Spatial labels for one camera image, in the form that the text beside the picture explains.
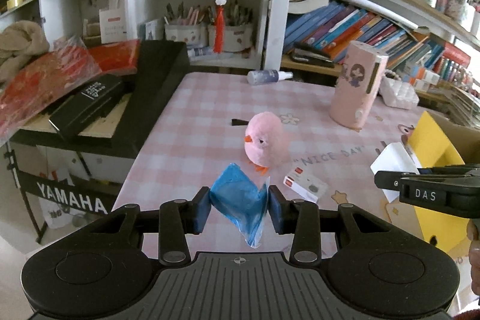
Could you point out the red plastic bag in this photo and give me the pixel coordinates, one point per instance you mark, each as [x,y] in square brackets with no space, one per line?
[55,74]

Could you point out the white pen holder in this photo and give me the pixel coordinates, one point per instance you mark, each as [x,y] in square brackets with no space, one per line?
[237,38]

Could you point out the blue plastic bag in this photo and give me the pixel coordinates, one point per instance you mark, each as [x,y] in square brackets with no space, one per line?
[244,204]

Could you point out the red tassel ornament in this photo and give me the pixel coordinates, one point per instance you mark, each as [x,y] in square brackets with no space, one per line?
[219,26]

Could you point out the yellow cardboard box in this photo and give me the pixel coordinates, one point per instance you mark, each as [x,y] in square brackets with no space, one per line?
[437,145]

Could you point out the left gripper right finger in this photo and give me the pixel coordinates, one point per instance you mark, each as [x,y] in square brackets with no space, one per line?
[305,220]

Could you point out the pink cylindrical humidifier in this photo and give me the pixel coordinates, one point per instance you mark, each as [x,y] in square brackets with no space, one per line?
[358,84]

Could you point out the small black cap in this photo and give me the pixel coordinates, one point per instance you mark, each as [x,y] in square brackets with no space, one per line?
[238,122]

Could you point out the small spray bottle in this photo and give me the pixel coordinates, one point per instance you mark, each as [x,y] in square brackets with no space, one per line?
[265,77]

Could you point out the pink checkered tablecloth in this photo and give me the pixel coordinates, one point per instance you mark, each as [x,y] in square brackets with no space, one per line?
[193,141]

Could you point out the pink plush chick toy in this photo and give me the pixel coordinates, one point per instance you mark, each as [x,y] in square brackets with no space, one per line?
[266,143]

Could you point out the beige cloth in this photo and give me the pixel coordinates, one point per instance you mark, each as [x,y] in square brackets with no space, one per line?
[20,42]

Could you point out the black long box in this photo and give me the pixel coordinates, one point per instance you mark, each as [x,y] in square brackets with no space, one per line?
[81,109]

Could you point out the small white red box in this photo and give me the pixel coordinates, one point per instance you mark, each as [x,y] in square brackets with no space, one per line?
[305,184]

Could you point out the black Yamaha keyboard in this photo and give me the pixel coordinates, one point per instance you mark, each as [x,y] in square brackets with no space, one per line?
[87,172]

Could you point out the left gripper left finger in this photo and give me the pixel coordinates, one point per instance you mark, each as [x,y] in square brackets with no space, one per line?
[173,221]

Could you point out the person right hand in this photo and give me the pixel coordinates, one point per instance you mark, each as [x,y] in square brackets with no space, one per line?
[474,256]

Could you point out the white quilted handbag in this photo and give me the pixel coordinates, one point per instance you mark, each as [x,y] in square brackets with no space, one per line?
[397,93]

